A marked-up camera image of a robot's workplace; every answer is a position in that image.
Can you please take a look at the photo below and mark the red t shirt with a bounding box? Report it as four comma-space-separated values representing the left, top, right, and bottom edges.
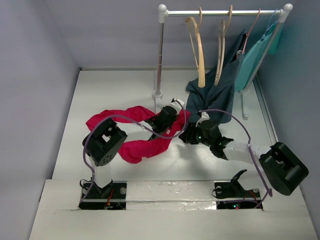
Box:
85, 106, 191, 164

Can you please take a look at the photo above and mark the beige wooden hanger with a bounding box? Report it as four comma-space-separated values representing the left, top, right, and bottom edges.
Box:
214, 4, 233, 86
184, 7, 206, 88

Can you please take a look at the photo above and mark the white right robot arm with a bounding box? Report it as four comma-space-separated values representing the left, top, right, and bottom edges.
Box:
179, 120, 309, 196

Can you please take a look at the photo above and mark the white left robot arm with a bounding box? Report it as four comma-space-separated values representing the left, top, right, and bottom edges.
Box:
81, 99, 189, 198

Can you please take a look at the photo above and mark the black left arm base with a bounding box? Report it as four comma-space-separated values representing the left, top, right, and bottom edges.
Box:
78, 179, 127, 210

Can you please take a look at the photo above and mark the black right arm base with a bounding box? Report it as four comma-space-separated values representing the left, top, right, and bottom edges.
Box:
211, 169, 261, 210

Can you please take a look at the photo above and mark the dark teal t shirt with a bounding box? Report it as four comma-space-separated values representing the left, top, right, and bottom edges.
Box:
186, 29, 247, 123

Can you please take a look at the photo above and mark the turquoise t shirt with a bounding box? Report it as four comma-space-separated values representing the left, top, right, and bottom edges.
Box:
234, 21, 278, 92

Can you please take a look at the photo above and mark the blue hanger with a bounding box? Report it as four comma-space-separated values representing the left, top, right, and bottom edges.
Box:
261, 9, 278, 39

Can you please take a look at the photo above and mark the pink hanger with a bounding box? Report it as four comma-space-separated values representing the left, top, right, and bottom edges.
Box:
242, 8, 261, 55

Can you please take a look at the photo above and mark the white clothes rack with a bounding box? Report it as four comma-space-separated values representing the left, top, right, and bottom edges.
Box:
152, 3, 293, 120

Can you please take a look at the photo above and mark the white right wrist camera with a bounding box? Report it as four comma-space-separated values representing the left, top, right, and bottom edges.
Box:
195, 111, 210, 127

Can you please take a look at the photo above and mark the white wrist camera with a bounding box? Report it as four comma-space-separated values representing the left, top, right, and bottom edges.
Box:
170, 98, 185, 109
195, 111, 210, 127

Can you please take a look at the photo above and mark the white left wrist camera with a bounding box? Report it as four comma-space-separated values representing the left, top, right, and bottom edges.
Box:
170, 98, 185, 109

